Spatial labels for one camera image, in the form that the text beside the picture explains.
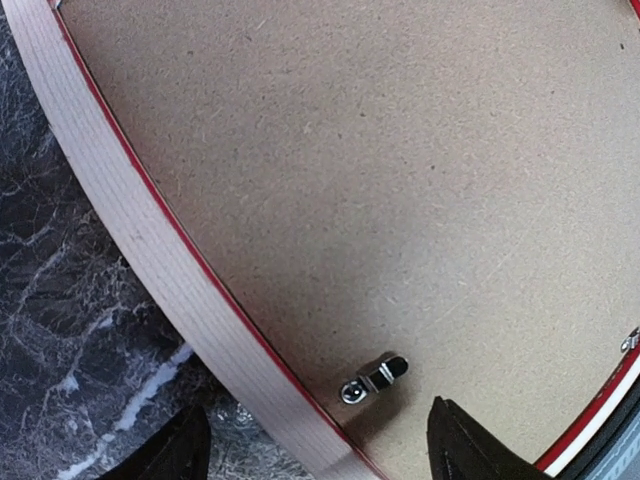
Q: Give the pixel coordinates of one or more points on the brown cardboard backing board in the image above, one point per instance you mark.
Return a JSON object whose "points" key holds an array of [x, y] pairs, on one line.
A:
{"points": [[375, 200]]}

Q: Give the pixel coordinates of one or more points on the grey slotted cable duct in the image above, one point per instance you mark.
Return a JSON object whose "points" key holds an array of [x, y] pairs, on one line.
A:
{"points": [[621, 459]]}

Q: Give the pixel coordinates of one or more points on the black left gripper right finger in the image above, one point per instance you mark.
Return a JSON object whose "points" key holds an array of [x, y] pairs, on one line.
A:
{"points": [[461, 448]]}

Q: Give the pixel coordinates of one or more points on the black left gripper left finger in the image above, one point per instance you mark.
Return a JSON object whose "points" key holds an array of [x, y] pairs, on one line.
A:
{"points": [[179, 450]]}

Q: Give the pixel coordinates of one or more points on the wooden picture frame red edge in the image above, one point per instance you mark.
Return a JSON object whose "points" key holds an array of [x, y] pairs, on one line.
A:
{"points": [[150, 240]]}

